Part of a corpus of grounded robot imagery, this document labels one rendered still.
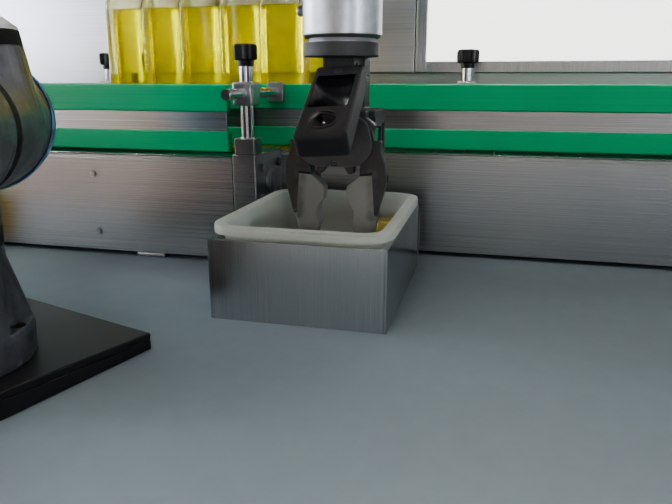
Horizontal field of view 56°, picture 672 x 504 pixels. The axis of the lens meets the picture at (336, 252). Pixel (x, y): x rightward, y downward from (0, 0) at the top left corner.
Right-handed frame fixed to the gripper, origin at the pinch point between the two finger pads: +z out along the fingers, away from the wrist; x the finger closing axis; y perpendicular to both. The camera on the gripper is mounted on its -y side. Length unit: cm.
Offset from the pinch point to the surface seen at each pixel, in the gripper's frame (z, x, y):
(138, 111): -12.7, 28.7, 13.6
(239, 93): -15.1, 13.0, 8.3
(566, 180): -5.0, -23.4, 20.5
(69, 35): -24, 58, 42
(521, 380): 5.4, -17.8, -13.3
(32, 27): -25, 65, 42
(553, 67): -18.3, -22.2, 38.5
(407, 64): -18.7, -1.5, 38.7
